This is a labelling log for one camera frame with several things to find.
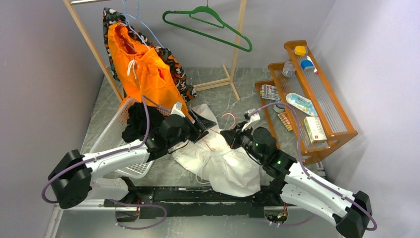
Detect patterned dark shorts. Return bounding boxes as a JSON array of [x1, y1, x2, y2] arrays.
[[103, 7, 197, 102]]

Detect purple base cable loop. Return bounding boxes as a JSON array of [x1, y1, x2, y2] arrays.
[[108, 199, 168, 231]]

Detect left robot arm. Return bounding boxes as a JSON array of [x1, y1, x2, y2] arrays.
[[46, 110, 216, 209]]

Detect white shorts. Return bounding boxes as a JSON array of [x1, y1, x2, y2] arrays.
[[173, 123, 261, 197]]

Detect red white marker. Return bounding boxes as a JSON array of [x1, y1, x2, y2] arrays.
[[307, 55, 318, 74]]

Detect small plastic bottle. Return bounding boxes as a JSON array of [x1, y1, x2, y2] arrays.
[[282, 61, 296, 78]]

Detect white red box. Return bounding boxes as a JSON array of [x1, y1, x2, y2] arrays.
[[304, 117, 327, 144]]

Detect black shorts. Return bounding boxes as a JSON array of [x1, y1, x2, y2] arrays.
[[121, 102, 165, 143]]

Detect orange wooden shelf rack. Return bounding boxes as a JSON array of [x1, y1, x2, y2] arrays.
[[255, 40, 358, 165]]

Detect white plastic basket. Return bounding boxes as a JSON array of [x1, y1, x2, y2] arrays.
[[89, 98, 153, 179]]

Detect wooden clothes rack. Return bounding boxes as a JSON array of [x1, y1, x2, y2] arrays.
[[64, 0, 253, 102]]

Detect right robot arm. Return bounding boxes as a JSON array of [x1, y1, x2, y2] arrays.
[[220, 110, 372, 238]]

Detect snack packet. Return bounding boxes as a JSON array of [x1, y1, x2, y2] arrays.
[[260, 84, 279, 101]]

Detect orange shorts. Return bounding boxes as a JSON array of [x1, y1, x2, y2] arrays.
[[108, 24, 188, 114]]

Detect green plastic hanger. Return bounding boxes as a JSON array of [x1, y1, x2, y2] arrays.
[[162, 0, 253, 53]]

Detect blue wire hanger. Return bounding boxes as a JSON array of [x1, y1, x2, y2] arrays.
[[121, 0, 164, 49]]

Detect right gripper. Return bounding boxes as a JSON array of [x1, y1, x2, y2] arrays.
[[221, 121, 265, 163]]

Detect orange pill blister strip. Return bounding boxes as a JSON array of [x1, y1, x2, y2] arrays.
[[277, 112, 293, 131]]

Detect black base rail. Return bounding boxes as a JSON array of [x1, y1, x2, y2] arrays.
[[104, 186, 284, 219]]

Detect yellow sponge block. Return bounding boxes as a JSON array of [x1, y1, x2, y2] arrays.
[[293, 46, 308, 56]]

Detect pink hanger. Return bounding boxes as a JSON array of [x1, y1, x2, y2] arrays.
[[204, 112, 236, 152]]

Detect blue eraser block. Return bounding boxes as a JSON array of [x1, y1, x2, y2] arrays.
[[300, 59, 313, 71]]

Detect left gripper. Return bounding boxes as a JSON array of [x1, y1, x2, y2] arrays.
[[168, 109, 217, 148]]

